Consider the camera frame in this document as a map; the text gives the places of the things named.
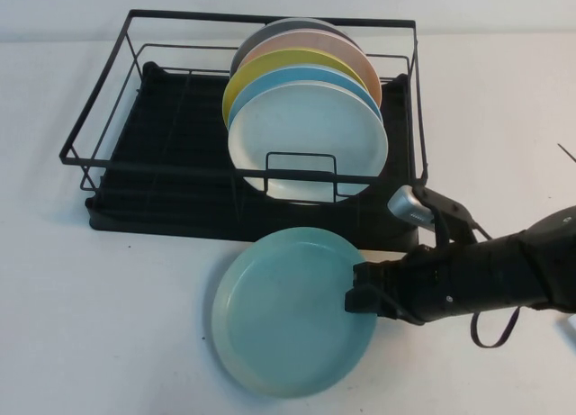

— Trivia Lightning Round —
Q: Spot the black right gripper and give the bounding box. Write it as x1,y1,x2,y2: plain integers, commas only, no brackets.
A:
344,244,455,326

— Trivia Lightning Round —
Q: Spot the teal plate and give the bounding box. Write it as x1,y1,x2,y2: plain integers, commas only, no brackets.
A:
210,226,379,400

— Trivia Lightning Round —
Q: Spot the white plate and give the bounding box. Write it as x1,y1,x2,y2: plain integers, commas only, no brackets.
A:
227,83,390,206

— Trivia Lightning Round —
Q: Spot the blue plate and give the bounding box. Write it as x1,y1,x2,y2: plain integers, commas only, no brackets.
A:
226,68,384,129

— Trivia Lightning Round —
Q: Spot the yellow plate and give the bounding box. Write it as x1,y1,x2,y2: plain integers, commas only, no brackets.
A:
221,48,369,131

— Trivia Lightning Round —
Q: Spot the pink plate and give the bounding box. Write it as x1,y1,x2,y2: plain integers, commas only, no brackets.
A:
242,30,384,108

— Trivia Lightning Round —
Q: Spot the dark grey plate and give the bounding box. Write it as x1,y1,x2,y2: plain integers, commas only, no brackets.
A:
229,17,357,79

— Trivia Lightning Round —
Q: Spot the black plastic drip tray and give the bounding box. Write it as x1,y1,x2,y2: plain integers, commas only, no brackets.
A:
85,61,423,255

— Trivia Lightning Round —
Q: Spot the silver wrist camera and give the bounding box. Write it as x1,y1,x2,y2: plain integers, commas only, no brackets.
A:
387,185,479,246

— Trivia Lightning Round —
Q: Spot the black strap loop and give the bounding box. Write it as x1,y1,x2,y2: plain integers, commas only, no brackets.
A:
469,303,522,349

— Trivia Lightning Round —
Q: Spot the black wire dish rack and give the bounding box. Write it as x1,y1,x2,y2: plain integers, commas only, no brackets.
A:
58,8,429,210

